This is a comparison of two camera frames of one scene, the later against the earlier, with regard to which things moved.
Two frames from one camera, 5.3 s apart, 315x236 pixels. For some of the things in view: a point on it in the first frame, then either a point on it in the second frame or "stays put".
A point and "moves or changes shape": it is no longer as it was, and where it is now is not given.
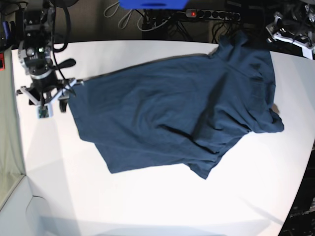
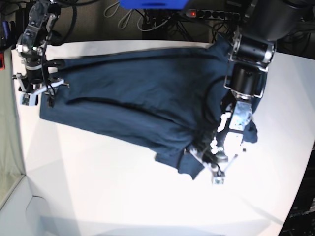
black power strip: [213, 14] stays put
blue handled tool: [6, 30] stays put
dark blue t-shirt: [182, 112] moves or changes shape
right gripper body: [281, 31] → [217, 162]
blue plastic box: [153, 4] stays put
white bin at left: [15, 192] stays put
